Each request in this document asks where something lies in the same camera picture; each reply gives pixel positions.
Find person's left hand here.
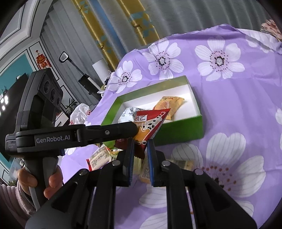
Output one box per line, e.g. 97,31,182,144
16,165,64,200

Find pink sleeve forearm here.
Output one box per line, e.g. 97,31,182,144
1,182,36,227

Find silver white snack packet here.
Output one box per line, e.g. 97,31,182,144
118,107,142,123

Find folded pink blue cloths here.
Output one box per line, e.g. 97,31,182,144
260,19,282,42

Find potted plant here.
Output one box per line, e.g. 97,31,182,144
66,98,77,116

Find beige red-edged snack packet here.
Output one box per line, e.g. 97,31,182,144
87,144,111,171

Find purple floral tablecloth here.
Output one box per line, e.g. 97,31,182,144
59,23,282,229

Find white plastic bag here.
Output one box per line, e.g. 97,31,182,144
69,103,91,125

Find yellow biscuit packet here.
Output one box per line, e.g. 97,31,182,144
154,96,184,120

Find yellow blue patterned curtain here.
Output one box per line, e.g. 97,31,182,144
72,1,160,70

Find grey curtain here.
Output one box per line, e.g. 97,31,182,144
40,1,270,105

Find green cardboard box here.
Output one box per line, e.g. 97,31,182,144
102,76,204,146

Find black television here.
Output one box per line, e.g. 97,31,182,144
1,73,28,161

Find red triangular snack packet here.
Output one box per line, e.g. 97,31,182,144
133,109,170,159

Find green cream snack packet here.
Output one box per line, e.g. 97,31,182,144
110,148,195,184

